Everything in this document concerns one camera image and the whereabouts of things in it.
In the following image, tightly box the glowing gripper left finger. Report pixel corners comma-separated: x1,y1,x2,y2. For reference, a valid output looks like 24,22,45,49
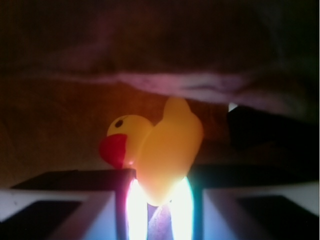
0,169,148,240

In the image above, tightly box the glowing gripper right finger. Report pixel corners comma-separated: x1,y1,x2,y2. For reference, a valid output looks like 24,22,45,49
173,165,320,240

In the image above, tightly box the yellow rubber duck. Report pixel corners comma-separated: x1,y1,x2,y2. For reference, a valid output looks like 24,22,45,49
99,97,204,206

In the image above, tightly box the black rectangular box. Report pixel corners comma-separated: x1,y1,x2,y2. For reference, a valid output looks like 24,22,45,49
227,106,320,163

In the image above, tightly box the crumpled brown paper bag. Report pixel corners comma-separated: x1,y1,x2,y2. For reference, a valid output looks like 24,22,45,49
0,0,320,187

